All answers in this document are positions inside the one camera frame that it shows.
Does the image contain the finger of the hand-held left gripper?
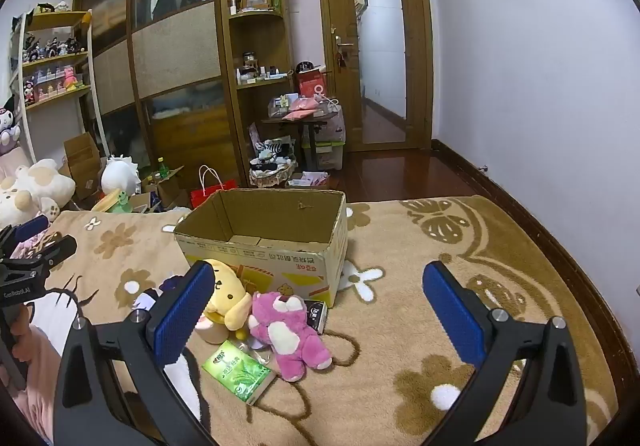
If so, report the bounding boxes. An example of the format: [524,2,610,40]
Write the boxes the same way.
[0,215,51,247]
[0,235,78,277]

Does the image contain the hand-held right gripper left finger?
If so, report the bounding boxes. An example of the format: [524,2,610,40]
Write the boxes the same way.
[52,260,216,446]

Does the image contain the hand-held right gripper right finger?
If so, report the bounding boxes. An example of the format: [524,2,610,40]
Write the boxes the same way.
[422,261,598,446]

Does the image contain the purple plush toy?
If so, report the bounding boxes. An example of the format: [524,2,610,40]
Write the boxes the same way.
[131,276,188,314]

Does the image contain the yellow dog plush toy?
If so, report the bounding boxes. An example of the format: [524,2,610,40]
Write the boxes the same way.
[197,258,253,344]

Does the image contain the green tissue pack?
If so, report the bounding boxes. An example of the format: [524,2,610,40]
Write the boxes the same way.
[201,340,277,406]

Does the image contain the pink bear plush toy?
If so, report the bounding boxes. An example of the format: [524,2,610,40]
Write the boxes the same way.
[247,291,333,383]

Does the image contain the person's left hand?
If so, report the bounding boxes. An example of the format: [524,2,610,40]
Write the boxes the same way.
[12,313,36,344]

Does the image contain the cream spotted plush toy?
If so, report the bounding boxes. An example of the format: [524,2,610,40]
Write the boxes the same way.
[0,158,76,228]

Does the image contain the green frog toy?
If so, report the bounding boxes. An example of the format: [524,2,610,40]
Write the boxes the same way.
[91,190,134,215]

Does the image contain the white black plush cushion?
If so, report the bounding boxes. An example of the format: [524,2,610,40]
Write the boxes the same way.
[165,348,218,432]

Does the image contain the tall brown cardboard box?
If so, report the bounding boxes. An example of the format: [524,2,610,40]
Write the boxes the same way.
[61,132,104,201]

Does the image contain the white round plush toy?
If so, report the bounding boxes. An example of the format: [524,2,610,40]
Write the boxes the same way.
[101,155,142,197]

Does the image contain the black purple rabbit plush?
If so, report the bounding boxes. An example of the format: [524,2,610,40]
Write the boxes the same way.
[0,95,23,157]

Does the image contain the pink cloth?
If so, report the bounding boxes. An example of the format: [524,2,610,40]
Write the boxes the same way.
[0,326,58,444]

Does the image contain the cardboard box with bottles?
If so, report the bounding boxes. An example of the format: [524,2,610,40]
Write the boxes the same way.
[141,166,187,213]

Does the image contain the red paper bag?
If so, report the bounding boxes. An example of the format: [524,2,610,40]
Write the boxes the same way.
[190,165,239,210]

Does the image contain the small black packet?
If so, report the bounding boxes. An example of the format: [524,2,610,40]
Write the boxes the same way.
[302,300,328,334]

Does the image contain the white shelf rack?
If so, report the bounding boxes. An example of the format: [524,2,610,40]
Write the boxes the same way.
[7,8,108,168]

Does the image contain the wicker basket with socks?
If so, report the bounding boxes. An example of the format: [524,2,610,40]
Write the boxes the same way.
[248,138,299,190]

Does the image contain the rows of small figurines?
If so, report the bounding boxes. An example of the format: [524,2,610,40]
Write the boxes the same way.
[20,0,86,104]

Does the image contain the low cardboard box with papers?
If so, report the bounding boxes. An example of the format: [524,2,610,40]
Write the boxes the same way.
[286,170,332,190]

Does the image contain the clear plastic storage bin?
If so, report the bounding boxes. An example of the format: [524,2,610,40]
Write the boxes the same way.
[301,105,347,172]

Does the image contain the wooden wardrobe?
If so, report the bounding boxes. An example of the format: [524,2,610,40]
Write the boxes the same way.
[75,0,296,199]

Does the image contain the small wooden table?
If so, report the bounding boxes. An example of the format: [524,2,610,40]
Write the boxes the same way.
[261,107,342,173]

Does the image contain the pink packets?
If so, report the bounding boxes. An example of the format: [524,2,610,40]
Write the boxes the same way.
[281,97,322,123]

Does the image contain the wooden door with glass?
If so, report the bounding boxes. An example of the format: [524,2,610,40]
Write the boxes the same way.
[314,0,434,153]

